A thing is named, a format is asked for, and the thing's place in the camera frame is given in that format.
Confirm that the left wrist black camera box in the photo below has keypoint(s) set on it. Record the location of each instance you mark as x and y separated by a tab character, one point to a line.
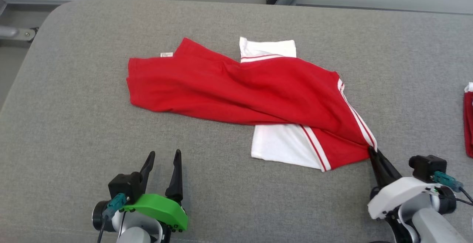
123	187

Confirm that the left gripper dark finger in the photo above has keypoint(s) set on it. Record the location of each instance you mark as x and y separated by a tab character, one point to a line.
147	169
176	184

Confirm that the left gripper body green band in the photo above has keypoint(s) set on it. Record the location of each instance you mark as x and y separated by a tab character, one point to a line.
159	206

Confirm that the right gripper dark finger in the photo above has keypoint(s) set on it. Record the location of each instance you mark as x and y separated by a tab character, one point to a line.
384	172

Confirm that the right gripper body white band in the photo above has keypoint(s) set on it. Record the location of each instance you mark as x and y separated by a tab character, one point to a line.
399	193

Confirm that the right wrist camera teal plug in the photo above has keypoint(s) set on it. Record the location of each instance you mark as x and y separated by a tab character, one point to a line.
447	181

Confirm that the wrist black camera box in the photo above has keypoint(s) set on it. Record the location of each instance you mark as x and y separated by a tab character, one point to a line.
425	167
123	187

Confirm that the grey fabric sofa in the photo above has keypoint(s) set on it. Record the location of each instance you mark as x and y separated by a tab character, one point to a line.
74	106

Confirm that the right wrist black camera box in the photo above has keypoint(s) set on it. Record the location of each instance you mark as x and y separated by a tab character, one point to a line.
425	167

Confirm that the left wrist camera teal plug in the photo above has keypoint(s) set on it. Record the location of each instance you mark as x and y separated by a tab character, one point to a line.
115	202

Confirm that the red shorts with white stripe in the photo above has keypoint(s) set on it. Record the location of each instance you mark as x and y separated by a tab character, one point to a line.
469	124

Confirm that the wrist camera teal plug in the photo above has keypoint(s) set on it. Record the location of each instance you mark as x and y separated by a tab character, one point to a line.
115	202
447	181

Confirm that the red jersey with white sleeves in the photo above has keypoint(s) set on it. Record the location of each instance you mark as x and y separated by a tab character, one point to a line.
221	84

